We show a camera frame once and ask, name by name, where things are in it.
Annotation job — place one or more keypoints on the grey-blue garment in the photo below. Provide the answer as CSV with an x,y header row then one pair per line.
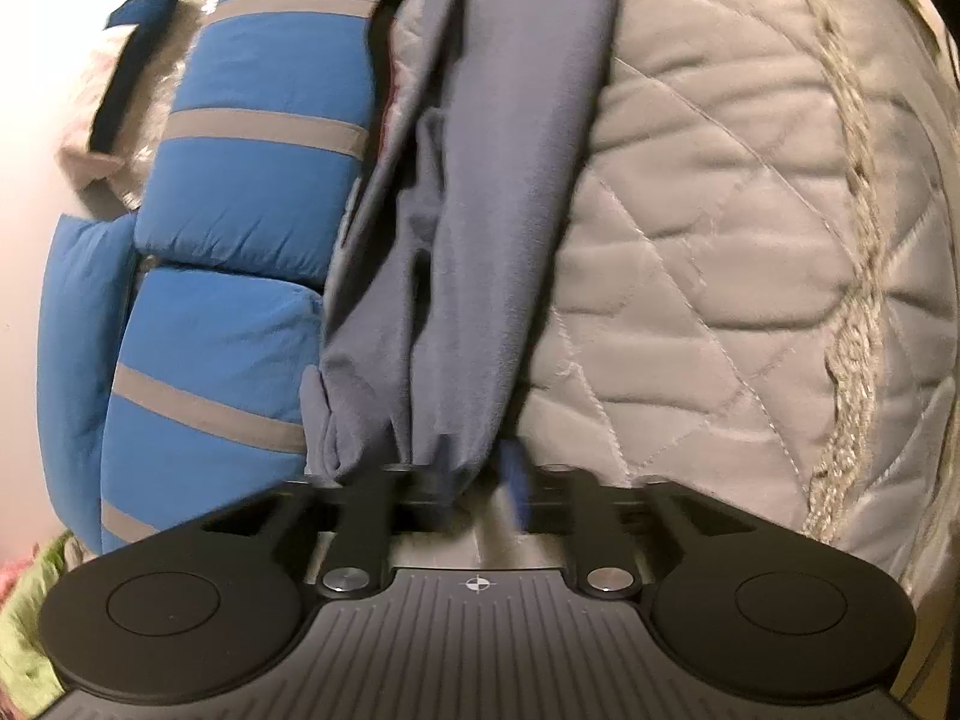
x,y
480,225

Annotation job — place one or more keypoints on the blue pillow with grey stripes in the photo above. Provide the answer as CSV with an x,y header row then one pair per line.
x,y
277,75
225,375

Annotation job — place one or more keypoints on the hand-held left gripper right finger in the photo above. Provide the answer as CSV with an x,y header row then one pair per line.
x,y
517,487

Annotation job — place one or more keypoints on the plain blue pillow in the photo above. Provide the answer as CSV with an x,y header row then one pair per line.
x,y
86,360

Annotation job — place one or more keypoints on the grey quilted bedspread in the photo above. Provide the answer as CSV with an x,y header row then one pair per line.
x,y
735,240

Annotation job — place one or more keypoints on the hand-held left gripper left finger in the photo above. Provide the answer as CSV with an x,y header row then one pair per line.
x,y
375,496

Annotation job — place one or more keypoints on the dark blue cloth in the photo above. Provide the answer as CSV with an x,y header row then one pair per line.
x,y
146,4

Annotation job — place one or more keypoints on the green cloth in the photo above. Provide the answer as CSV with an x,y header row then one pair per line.
x,y
30,615

